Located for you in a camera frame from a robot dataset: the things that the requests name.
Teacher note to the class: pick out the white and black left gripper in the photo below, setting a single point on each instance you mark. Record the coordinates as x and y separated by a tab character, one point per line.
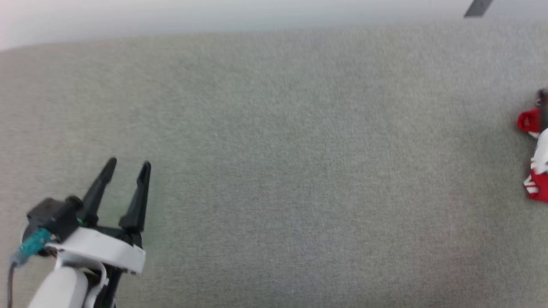
102	250

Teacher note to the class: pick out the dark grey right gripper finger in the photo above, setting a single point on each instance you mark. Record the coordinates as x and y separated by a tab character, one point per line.
543	109

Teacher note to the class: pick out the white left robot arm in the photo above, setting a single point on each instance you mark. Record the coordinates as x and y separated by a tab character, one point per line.
58	288

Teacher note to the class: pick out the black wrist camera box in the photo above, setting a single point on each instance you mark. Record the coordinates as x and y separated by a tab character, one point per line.
53	218

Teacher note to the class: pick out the dark strip on wall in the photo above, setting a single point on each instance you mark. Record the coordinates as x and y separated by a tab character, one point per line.
478	7

